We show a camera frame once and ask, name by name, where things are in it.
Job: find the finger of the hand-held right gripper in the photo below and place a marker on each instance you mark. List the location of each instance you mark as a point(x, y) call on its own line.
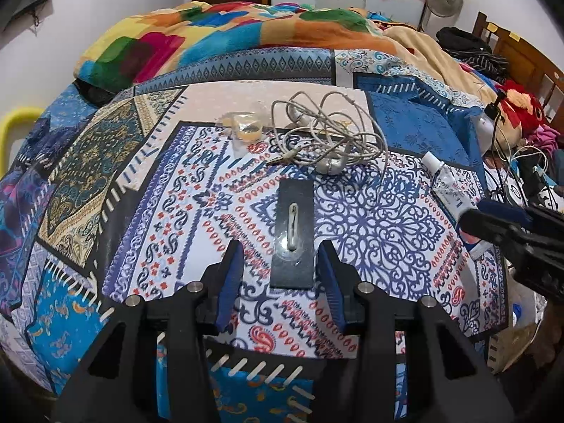
point(493, 228)
point(502, 209)

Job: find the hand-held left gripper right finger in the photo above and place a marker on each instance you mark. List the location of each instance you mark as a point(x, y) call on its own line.
point(331, 282)

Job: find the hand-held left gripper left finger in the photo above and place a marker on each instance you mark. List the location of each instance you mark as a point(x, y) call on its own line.
point(230, 282)

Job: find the white squeeze tube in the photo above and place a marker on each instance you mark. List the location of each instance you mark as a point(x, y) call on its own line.
point(445, 185)

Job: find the black card packet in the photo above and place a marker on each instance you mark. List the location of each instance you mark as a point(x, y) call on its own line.
point(284, 198)

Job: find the blue patterned bedsheet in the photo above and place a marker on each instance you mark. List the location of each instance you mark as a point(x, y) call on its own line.
point(374, 229)

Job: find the white round bottle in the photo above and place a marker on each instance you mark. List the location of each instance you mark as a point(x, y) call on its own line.
point(484, 127)

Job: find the black clip-on device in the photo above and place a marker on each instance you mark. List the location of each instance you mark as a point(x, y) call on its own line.
point(495, 105)

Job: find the red plush toy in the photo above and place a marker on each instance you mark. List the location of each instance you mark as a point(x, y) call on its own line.
point(524, 101)

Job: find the white tangled earphones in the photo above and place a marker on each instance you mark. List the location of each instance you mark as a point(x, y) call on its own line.
point(330, 166)

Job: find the black white striped cloth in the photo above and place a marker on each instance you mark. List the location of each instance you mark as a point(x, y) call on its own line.
point(484, 64)

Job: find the wooden bed headboard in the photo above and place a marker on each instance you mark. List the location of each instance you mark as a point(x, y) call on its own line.
point(524, 53)

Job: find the clear plastic wrapper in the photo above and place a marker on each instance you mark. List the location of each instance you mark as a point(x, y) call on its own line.
point(238, 112)

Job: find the black bag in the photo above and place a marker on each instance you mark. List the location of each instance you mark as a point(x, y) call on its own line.
point(462, 37)

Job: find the colourful patch blanket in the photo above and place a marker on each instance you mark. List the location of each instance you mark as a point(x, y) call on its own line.
point(220, 39)

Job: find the yellow foam tube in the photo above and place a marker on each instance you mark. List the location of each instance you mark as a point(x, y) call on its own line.
point(17, 116)

